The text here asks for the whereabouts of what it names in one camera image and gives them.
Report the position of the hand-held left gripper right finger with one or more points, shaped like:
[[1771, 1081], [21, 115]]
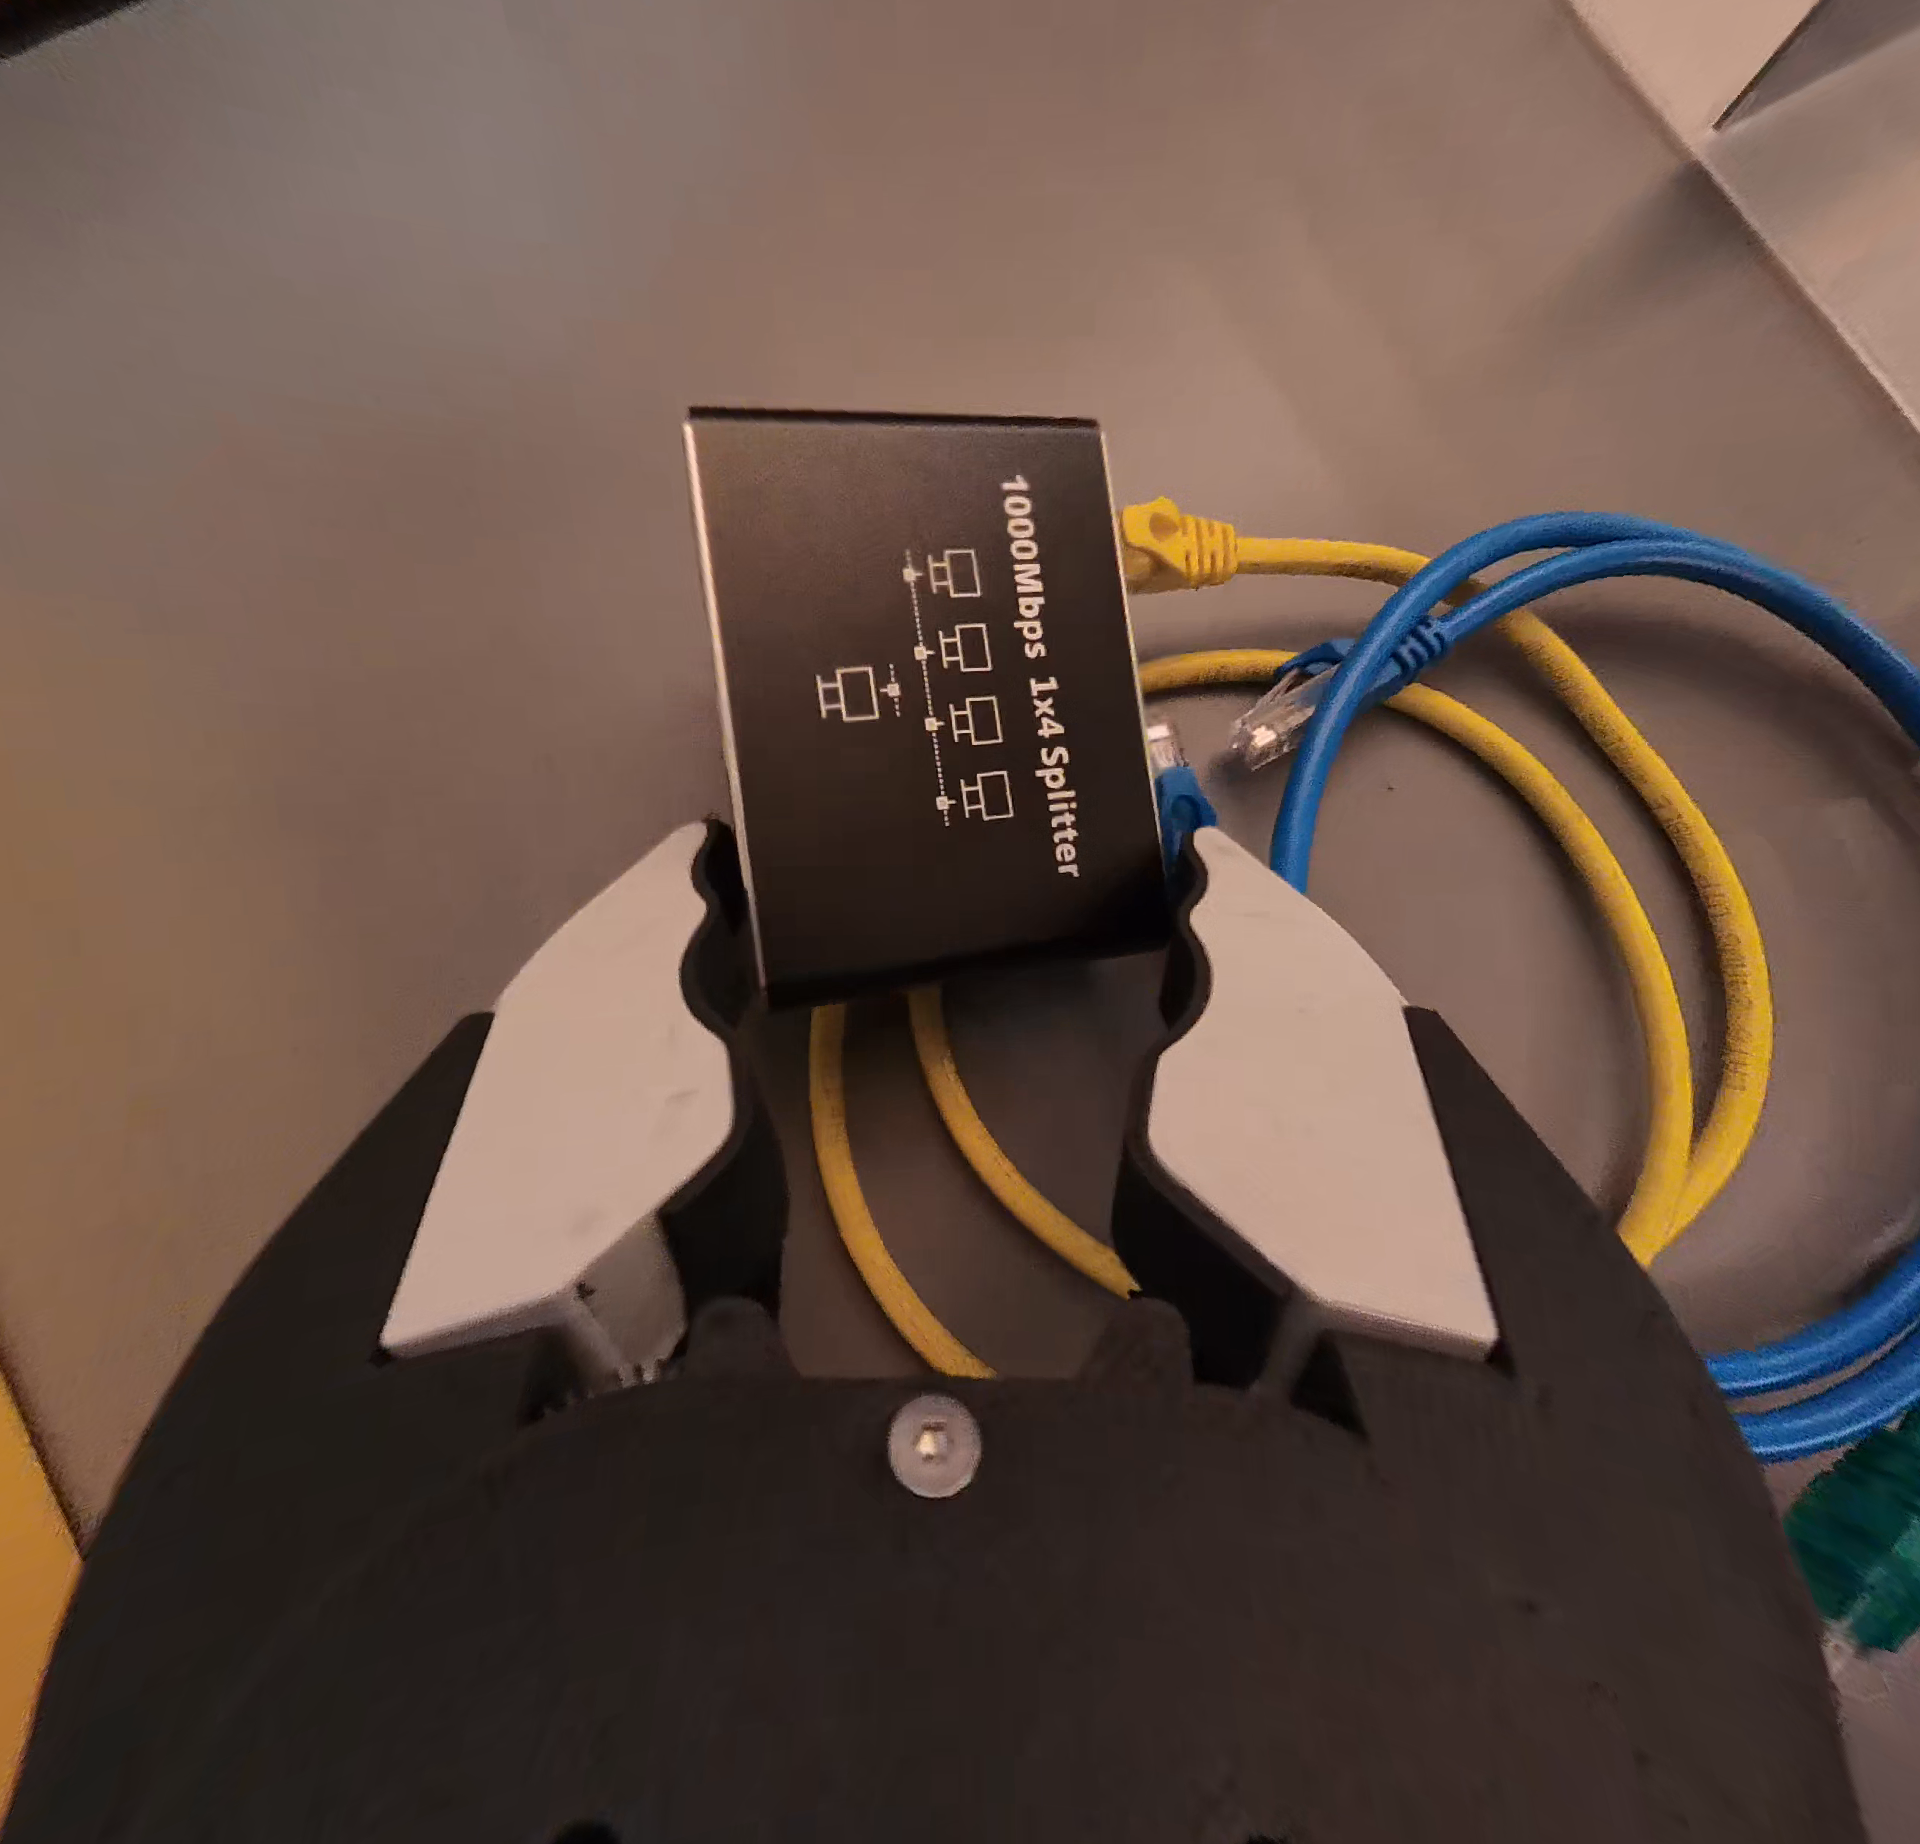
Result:
[[1305, 1126]]

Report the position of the yellow plastic bin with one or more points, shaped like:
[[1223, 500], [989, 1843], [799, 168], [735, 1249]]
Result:
[[30, 1500]]

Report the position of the black ethernet switch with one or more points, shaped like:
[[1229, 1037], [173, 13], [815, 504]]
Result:
[[901, 705]]

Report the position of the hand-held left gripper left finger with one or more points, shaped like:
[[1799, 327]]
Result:
[[571, 1110]]

